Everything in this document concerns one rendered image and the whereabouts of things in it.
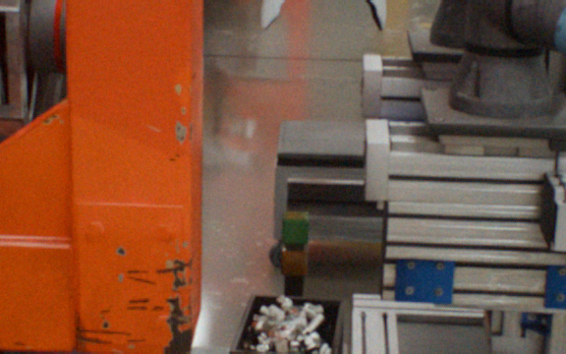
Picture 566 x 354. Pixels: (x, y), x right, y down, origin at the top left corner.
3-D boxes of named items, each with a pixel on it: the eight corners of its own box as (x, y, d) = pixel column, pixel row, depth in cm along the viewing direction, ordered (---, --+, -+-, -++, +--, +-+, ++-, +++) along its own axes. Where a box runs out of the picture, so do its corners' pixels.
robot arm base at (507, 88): (542, 95, 199) (548, 31, 196) (558, 120, 184) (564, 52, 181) (444, 92, 199) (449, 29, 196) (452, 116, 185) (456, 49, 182)
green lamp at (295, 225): (282, 235, 193) (282, 210, 192) (309, 236, 193) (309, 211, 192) (281, 245, 189) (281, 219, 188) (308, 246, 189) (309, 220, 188)
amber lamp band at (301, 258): (281, 266, 195) (282, 242, 194) (308, 267, 195) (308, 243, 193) (280, 276, 191) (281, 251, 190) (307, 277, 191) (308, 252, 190)
